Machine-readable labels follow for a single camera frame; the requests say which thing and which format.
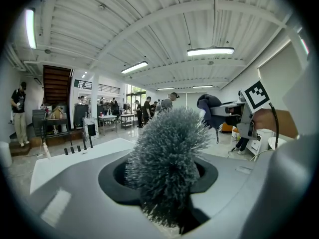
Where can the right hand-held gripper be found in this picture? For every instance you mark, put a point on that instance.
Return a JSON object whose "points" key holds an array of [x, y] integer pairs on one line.
{"points": [[256, 96]]}

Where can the grey fixture with black opening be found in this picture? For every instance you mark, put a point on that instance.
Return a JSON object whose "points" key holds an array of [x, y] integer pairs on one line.
{"points": [[82, 183]]}

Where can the person's white shirt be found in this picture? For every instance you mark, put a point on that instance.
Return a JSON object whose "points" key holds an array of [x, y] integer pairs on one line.
{"points": [[294, 183]]}

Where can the long ceiling light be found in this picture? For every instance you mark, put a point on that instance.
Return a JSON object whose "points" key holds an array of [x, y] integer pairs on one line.
{"points": [[165, 88], [134, 67], [31, 27], [202, 86], [210, 51]]}

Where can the white round bin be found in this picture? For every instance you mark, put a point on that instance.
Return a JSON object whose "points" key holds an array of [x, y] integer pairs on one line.
{"points": [[5, 154]]}

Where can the person's right hand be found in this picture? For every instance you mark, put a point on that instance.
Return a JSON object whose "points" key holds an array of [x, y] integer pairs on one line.
{"points": [[261, 118]]}

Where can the grey metal-frame table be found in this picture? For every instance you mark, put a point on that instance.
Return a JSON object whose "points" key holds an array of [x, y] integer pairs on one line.
{"points": [[127, 119]]}

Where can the brown wooden staircase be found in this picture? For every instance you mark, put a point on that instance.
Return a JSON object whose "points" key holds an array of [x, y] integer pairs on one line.
{"points": [[56, 83]]}

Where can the white low cabinet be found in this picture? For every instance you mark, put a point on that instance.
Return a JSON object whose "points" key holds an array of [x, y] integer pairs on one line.
{"points": [[263, 139]]}

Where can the clear spray bottle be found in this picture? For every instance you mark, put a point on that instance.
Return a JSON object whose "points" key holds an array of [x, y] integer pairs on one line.
{"points": [[46, 150]]}

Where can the black cabinet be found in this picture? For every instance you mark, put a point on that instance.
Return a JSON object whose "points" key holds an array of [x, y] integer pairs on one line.
{"points": [[81, 116]]}

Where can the white sign board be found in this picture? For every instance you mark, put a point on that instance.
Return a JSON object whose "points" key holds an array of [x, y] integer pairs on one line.
{"points": [[90, 128]]}

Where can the person's right forearm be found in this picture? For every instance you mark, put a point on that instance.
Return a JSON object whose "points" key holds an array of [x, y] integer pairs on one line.
{"points": [[285, 123]]}

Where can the white metal-frame table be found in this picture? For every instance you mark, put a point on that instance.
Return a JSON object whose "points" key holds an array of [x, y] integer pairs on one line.
{"points": [[107, 119]]}

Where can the grey bristle toilet brush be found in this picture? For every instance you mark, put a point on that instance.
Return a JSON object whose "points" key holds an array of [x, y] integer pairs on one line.
{"points": [[172, 146]]}

